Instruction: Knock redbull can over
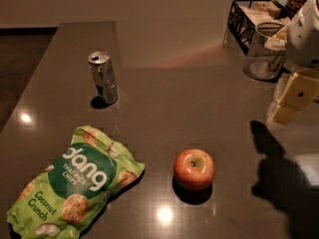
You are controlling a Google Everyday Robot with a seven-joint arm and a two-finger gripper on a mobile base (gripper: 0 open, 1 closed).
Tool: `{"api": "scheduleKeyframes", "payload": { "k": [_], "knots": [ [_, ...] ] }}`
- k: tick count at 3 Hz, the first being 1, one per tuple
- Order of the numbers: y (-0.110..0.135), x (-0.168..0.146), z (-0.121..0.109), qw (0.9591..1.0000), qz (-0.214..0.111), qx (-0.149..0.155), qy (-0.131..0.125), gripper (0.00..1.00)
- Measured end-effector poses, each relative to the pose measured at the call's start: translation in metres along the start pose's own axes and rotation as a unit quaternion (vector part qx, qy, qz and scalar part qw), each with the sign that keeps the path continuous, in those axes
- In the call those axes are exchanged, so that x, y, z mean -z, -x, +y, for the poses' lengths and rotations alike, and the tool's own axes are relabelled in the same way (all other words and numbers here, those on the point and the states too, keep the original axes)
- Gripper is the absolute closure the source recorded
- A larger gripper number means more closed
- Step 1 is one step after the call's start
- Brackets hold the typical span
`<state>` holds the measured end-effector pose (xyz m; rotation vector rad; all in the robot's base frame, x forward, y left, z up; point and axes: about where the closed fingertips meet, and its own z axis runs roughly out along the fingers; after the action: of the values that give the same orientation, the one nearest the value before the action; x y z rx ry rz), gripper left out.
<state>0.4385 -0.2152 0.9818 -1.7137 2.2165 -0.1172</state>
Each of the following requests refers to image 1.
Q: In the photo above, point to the red apple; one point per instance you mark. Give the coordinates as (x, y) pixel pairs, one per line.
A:
(194, 169)

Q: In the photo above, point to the silver redbull can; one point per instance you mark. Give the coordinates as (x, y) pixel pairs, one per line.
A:
(101, 67)

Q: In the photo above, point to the black wire basket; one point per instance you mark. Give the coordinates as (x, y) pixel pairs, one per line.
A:
(244, 15)

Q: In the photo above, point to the green rice chips bag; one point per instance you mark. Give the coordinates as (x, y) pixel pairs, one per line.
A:
(63, 201)

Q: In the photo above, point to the clear glass jar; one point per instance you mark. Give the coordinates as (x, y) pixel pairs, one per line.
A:
(261, 63)

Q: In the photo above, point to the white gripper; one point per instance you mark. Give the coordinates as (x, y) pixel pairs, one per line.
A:
(304, 40)

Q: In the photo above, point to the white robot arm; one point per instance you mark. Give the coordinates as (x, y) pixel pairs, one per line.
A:
(309, 6)

